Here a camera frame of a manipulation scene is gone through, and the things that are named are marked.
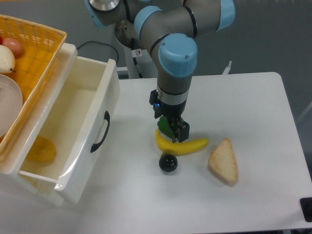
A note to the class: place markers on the white top drawer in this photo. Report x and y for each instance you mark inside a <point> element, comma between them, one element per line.
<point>73,124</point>

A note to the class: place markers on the white drawer cabinet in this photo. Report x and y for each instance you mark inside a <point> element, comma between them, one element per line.
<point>12,181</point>

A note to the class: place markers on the white bowl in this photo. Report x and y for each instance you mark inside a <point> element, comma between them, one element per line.
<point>10,103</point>

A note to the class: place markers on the black top drawer handle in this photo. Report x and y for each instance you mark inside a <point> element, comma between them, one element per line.
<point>102,133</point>

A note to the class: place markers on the bread slice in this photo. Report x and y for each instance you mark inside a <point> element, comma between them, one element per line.
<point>222,162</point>

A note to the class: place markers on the dark purple eggplant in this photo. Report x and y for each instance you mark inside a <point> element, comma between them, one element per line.
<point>168,163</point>

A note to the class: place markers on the green bell pepper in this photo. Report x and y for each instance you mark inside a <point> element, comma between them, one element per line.
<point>164,127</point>

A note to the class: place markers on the yellow wicker basket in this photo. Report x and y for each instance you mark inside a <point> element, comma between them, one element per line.
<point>41,44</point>

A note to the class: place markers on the black corner device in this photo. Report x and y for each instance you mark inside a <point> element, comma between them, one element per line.
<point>306,206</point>

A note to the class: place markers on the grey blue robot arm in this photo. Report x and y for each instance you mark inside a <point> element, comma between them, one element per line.
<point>169,38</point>

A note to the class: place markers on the orange fruit in drawer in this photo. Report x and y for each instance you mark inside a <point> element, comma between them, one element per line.
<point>42,150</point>

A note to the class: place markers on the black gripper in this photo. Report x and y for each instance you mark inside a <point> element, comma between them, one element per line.
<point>171,108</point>

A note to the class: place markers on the white pear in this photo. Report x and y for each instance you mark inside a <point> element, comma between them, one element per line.
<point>7,60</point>

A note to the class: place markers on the yellow banana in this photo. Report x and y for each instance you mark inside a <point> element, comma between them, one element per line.
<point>177,148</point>

